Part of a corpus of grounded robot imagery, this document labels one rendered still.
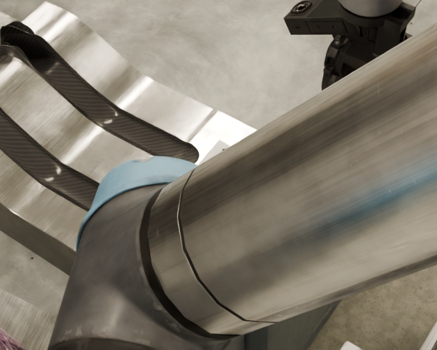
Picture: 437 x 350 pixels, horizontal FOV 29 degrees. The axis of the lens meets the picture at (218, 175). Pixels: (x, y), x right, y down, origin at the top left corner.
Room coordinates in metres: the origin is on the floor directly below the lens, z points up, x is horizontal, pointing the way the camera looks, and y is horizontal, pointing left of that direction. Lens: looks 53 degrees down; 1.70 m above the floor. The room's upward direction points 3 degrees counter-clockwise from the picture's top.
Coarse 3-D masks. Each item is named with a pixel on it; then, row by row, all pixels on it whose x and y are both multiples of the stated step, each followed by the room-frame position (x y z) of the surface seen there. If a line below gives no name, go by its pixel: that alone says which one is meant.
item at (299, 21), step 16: (304, 0) 0.80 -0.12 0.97; (320, 0) 0.79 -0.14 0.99; (336, 0) 0.77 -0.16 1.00; (288, 16) 0.77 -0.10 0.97; (304, 16) 0.76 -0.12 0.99; (320, 16) 0.74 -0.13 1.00; (336, 16) 0.73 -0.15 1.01; (304, 32) 0.75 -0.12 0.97; (320, 32) 0.74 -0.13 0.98; (336, 32) 0.72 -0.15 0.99; (352, 32) 0.71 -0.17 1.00
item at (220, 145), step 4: (220, 140) 0.62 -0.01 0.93; (216, 144) 0.61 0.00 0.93; (220, 144) 0.61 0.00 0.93; (224, 144) 0.61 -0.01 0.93; (228, 144) 0.61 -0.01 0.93; (212, 148) 0.61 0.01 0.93; (216, 148) 0.61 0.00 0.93; (220, 148) 0.61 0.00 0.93; (224, 148) 0.61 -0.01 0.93; (208, 152) 0.60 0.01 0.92; (212, 152) 0.60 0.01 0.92; (216, 152) 0.60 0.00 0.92; (208, 156) 0.60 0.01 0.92; (212, 156) 0.60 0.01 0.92; (204, 160) 0.59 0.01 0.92
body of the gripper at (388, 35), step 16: (352, 16) 0.69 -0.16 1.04; (384, 16) 0.69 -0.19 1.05; (400, 16) 0.70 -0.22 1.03; (368, 32) 0.70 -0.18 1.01; (384, 32) 0.69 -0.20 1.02; (400, 32) 0.68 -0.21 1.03; (336, 48) 0.71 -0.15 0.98; (352, 48) 0.70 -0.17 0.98; (368, 48) 0.70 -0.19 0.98; (384, 48) 0.68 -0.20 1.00; (336, 64) 0.70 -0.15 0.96; (352, 64) 0.69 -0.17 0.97
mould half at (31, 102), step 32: (64, 32) 0.81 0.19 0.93; (0, 64) 0.76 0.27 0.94; (96, 64) 0.78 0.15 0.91; (128, 64) 0.79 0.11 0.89; (0, 96) 0.71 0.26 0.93; (32, 96) 0.71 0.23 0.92; (128, 96) 0.74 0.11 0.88; (160, 96) 0.73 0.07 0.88; (32, 128) 0.67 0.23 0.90; (64, 128) 0.68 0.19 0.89; (96, 128) 0.68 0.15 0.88; (192, 128) 0.67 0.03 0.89; (224, 128) 0.67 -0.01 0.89; (0, 160) 0.63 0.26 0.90; (64, 160) 0.64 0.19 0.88; (96, 160) 0.63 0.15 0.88; (0, 192) 0.59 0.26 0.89; (32, 192) 0.59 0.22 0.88; (0, 224) 0.59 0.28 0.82; (32, 224) 0.54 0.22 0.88; (64, 224) 0.54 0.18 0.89; (64, 256) 0.52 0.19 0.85
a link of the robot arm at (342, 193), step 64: (384, 64) 0.19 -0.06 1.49; (320, 128) 0.18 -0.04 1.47; (384, 128) 0.17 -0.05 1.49; (128, 192) 0.23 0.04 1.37; (192, 192) 0.19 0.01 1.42; (256, 192) 0.17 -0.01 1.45; (320, 192) 0.16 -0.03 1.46; (384, 192) 0.15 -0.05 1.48; (128, 256) 0.19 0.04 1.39; (192, 256) 0.17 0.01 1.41; (256, 256) 0.16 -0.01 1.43; (320, 256) 0.15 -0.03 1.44; (384, 256) 0.14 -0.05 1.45; (64, 320) 0.17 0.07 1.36; (128, 320) 0.16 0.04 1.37; (192, 320) 0.16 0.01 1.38; (256, 320) 0.15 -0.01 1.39
